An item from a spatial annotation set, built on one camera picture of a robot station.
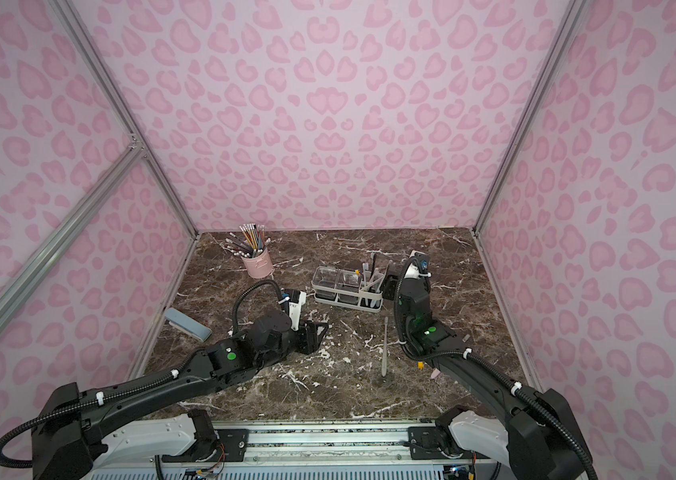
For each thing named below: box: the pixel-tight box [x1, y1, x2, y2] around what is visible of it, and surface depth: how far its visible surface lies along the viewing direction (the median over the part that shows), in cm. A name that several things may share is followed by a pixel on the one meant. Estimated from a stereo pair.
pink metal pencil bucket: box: [240, 247, 273, 279], surface depth 103 cm
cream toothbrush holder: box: [311, 265, 386, 313], surface depth 97 cm
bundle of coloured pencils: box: [225, 223, 265, 258], surface depth 103 cm
